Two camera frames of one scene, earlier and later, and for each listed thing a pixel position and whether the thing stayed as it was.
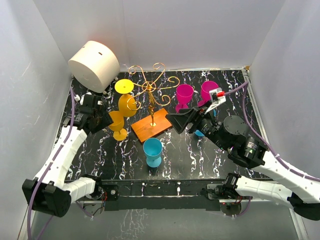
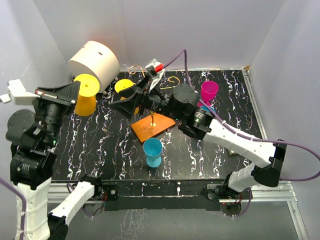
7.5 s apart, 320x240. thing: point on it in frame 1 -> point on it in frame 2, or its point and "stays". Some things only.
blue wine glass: x=152 y=148 stays
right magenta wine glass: x=206 y=86 stays
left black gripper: x=106 y=122 -> x=67 y=94
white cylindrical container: x=95 y=66 stays
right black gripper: x=179 y=120 -> x=128 y=106
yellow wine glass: x=120 y=134 -> x=89 y=88
